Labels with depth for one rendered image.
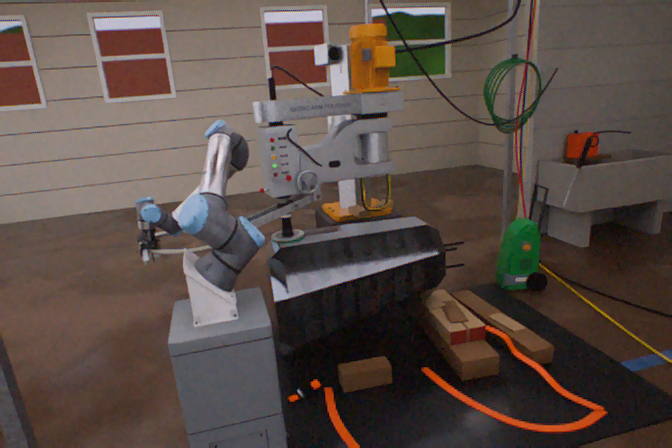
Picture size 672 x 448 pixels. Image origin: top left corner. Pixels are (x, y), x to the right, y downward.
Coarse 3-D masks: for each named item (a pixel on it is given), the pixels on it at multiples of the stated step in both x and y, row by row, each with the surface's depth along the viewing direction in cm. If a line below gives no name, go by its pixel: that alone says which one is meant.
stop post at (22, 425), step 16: (0, 336) 192; (0, 352) 190; (0, 368) 189; (0, 384) 191; (16, 384) 199; (0, 400) 193; (16, 400) 197; (0, 416) 195; (16, 416) 196; (16, 432) 198; (32, 432) 207
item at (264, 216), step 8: (296, 200) 296; (304, 200) 286; (312, 200) 289; (272, 208) 291; (280, 208) 282; (288, 208) 283; (296, 208) 285; (256, 216) 288; (264, 216) 279; (272, 216) 281; (280, 216) 283; (256, 224) 278
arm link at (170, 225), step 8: (240, 144) 220; (240, 152) 221; (248, 152) 226; (232, 160) 223; (240, 160) 223; (232, 168) 226; (240, 168) 227; (192, 192) 234; (184, 200) 236; (168, 216) 236; (176, 216) 235; (160, 224) 234; (168, 224) 235; (176, 224) 236; (168, 232) 238; (176, 232) 239
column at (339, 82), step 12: (348, 48) 333; (336, 60) 341; (348, 60) 335; (336, 72) 345; (348, 72) 337; (336, 84) 348; (348, 84) 340; (348, 180) 366; (360, 180) 365; (348, 192) 369; (360, 192) 368; (348, 204) 373; (360, 204) 370
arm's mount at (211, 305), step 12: (192, 264) 182; (192, 276) 173; (192, 288) 175; (204, 288) 176; (216, 288) 178; (192, 300) 176; (204, 300) 178; (216, 300) 179; (228, 300) 180; (204, 312) 179; (216, 312) 180; (228, 312) 182; (204, 324) 180
